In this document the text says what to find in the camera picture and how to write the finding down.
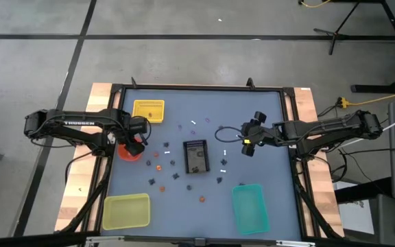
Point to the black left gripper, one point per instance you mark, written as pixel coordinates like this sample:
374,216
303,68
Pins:
135,147

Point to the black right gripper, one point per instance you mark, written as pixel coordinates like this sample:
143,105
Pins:
257,134

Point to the black slotted plastic basket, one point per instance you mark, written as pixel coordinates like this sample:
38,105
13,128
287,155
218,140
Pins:
196,159

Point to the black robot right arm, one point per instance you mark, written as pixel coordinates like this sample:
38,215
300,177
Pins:
321,127

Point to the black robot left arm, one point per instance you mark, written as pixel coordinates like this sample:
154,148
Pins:
81,123

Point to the orange round plastic bowl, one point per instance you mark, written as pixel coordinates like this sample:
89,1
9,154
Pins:
122,154

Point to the yellow slotted plastic basket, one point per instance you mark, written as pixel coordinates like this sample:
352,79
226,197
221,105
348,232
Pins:
142,106

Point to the wooden table side board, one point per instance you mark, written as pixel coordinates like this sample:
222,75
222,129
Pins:
81,178
315,178

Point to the translucent yellow plastic bin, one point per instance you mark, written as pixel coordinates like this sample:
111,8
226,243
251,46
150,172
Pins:
126,212

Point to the teal plastic bin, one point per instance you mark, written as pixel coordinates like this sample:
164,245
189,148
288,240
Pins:
250,210

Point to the yellow power splitter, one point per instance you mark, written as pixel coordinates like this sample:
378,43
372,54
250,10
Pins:
343,102

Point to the black stand base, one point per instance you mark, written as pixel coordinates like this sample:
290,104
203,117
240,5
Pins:
372,88

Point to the black tripod stand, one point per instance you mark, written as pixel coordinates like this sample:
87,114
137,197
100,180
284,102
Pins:
336,34

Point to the white paper sheet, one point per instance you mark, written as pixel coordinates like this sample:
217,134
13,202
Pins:
355,216

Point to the grey storage box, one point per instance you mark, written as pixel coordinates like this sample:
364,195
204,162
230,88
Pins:
384,216

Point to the black table frame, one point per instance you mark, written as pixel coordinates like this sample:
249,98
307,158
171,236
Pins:
201,86

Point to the black overhead frame bar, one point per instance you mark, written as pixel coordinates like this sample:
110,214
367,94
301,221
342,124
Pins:
29,240

